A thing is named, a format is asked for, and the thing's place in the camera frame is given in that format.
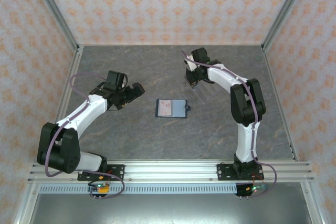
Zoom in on grey slotted cable duct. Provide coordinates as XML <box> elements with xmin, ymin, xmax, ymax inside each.
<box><xmin>38</xmin><ymin>184</ymin><xmax>237</xmax><ymax>195</ymax></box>

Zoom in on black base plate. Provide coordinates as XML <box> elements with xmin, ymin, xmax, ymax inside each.
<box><xmin>216</xmin><ymin>163</ymin><xmax>263</xmax><ymax>182</ymax></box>
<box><xmin>77</xmin><ymin>164</ymin><xmax>126</xmax><ymax>182</ymax></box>

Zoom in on right controller board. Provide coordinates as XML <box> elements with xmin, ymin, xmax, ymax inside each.
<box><xmin>245</xmin><ymin>185</ymin><xmax>269</xmax><ymax>194</ymax></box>

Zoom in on white card red print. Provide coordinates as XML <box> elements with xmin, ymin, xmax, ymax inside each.
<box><xmin>158</xmin><ymin>99</ymin><xmax>173</xmax><ymax>118</ymax></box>

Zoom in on grey metal sheet panel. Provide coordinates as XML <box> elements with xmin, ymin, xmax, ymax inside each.
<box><xmin>28</xmin><ymin>193</ymin><xmax>314</xmax><ymax>224</ymax></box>

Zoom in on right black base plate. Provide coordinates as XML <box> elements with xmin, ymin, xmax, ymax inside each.
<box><xmin>216</xmin><ymin>163</ymin><xmax>263</xmax><ymax>182</ymax></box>

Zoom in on left controller board yellow plug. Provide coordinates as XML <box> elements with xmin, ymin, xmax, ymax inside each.
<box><xmin>88</xmin><ymin>182</ymin><xmax>111</xmax><ymax>195</ymax></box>

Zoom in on aluminium frame profile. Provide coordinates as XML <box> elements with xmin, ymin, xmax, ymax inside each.
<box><xmin>300</xmin><ymin>182</ymin><xmax>325</xmax><ymax>224</ymax></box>
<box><xmin>40</xmin><ymin>45</ymin><xmax>85</xmax><ymax>162</ymax></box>
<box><xmin>28</xmin><ymin>0</ymin><xmax>81</xmax><ymax>53</ymax></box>
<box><xmin>12</xmin><ymin>182</ymin><xmax>40</xmax><ymax>224</ymax></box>
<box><xmin>261</xmin><ymin>46</ymin><xmax>300</xmax><ymax>162</ymax></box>
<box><xmin>261</xmin><ymin>0</ymin><xmax>314</xmax><ymax>53</ymax></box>

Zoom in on dark blue card holder wallet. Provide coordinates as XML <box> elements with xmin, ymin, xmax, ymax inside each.
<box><xmin>155</xmin><ymin>98</ymin><xmax>192</xmax><ymax>119</ymax></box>

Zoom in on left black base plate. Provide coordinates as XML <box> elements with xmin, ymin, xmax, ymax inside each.
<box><xmin>77</xmin><ymin>164</ymin><xmax>126</xmax><ymax>182</ymax></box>

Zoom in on wide aluminium mounting rail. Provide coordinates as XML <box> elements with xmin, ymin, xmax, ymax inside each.
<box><xmin>27</xmin><ymin>160</ymin><xmax>316</xmax><ymax>183</ymax></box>

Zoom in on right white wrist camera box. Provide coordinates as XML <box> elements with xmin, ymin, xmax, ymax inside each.
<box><xmin>184</xmin><ymin>54</ymin><xmax>197</xmax><ymax>72</ymax></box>

